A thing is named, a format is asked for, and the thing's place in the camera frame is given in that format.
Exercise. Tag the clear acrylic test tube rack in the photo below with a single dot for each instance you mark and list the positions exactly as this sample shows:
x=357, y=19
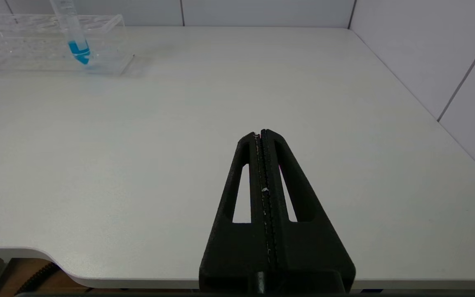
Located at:
x=15, y=49

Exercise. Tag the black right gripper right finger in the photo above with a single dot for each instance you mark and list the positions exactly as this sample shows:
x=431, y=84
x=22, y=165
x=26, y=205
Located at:
x=311, y=251

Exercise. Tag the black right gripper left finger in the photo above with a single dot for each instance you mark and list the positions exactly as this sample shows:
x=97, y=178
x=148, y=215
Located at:
x=225, y=251

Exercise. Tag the test tube with blue pigment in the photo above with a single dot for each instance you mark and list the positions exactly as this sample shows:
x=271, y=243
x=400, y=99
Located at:
x=78, y=50

